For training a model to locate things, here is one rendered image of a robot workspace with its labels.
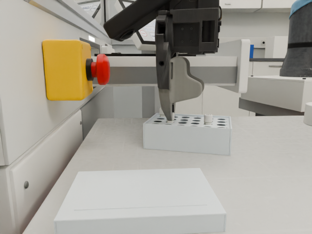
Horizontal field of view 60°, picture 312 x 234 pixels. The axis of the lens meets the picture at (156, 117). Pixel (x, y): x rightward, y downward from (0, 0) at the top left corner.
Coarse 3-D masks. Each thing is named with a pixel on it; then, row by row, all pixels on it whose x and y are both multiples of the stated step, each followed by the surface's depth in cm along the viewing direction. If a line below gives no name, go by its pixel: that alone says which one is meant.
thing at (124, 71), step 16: (112, 64) 55; (128, 64) 55; (144, 64) 56; (192, 64) 56; (208, 64) 57; (224, 64) 57; (96, 80) 55; (112, 80) 56; (128, 80) 56; (144, 80) 56; (208, 80) 57; (224, 80) 57
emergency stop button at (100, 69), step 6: (102, 54) 35; (102, 60) 34; (108, 60) 35; (96, 66) 34; (102, 66) 33; (108, 66) 34; (96, 72) 34; (102, 72) 34; (108, 72) 35; (102, 78) 34; (108, 78) 35; (102, 84) 35
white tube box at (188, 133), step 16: (144, 128) 39; (160, 128) 38; (176, 128) 38; (192, 128) 37; (208, 128) 37; (224, 128) 36; (144, 144) 39; (160, 144) 39; (176, 144) 38; (192, 144) 38; (208, 144) 37; (224, 144) 37
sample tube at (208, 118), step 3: (207, 114) 40; (210, 114) 40; (204, 117) 39; (207, 117) 39; (210, 117) 39; (204, 120) 40; (207, 120) 39; (210, 120) 39; (204, 123) 40; (207, 123) 39; (210, 123) 39
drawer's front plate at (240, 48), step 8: (240, 40) 55; (248, 40) 54; (224, 48) 65; (232, 48) 60; (240, 48) 55; (248, 48) 55; (208, 56) 80; (216, 56) 72; (224, 56) 65; (232, 56) 60; (240, 56) 55; (248, 56) 55; (240, 64) 55; (248, 64) 55; (240, 72) 56; (240, 80) 56; (224, 88) 66; (232, 88) 60; (240, 88) 56
